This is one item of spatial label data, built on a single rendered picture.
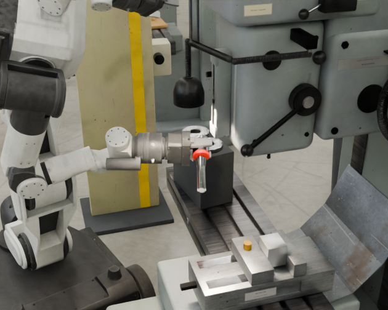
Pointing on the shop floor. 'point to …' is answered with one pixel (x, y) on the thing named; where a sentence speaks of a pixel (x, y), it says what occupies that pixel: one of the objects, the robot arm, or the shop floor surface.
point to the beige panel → (119, 119)
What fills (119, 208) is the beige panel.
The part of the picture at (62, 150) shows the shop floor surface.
